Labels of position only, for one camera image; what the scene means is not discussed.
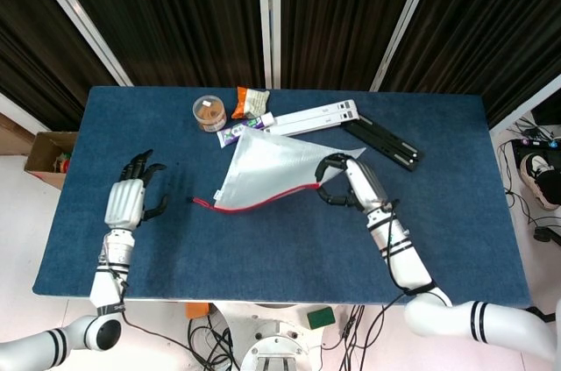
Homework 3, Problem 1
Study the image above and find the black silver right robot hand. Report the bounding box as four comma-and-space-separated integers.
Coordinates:
314, 153, 392, 214

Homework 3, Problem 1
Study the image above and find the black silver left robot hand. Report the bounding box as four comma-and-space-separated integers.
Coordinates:
103, 148, 169, 232

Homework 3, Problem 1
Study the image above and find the red cable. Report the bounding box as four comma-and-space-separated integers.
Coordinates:
188, 196, 218, 210

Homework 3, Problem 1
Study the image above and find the white zipper pouch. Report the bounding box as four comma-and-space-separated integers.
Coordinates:
212, 125, 367, 216

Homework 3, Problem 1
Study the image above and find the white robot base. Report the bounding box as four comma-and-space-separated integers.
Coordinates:
239, 303, 323, 371

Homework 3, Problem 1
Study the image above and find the black folding stand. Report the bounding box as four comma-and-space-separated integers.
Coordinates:
342, 115, 426, 173

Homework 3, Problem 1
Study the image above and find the white folding stand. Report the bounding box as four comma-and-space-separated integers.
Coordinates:
261, 98, 362, 138

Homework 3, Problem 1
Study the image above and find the brown cardboard box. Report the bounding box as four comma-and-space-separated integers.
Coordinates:
23, 131, 80, 190

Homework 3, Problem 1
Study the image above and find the blue table cloth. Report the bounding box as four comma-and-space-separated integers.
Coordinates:
32, 85, 529, 307

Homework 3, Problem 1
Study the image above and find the clear jar with brown contents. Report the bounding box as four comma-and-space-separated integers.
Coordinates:
191, 95, 228, 133

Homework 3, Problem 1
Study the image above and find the orange block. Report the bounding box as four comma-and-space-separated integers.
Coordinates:
184, 301, 209, 320

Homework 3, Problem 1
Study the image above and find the green block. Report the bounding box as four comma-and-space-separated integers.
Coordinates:
306, 305, 337, 330

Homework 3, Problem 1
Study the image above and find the orange white snack packet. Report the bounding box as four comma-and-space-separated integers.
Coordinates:
230, 86, 271, 121

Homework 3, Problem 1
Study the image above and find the black white sneaker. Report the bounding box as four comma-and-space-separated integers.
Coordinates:
519, 152, 561, 211

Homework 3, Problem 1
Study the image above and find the black caster leg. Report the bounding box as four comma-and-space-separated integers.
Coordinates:
533, 225, 561, 246

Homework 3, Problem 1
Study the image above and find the dark pleated curtain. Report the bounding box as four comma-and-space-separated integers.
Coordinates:
0, 0, 561, 132

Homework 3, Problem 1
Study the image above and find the black floor cable bundle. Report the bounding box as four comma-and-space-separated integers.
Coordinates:
321, 303, 398, 371
187, 312, 240, 371

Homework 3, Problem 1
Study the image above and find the white slanted frame post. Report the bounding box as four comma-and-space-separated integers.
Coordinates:
18, 0, 134, 88
369, 0, 444, 93
487, 74, 561, 133

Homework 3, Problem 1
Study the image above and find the white upright frame post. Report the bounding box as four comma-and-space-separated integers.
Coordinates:
256, 0, 282, 90

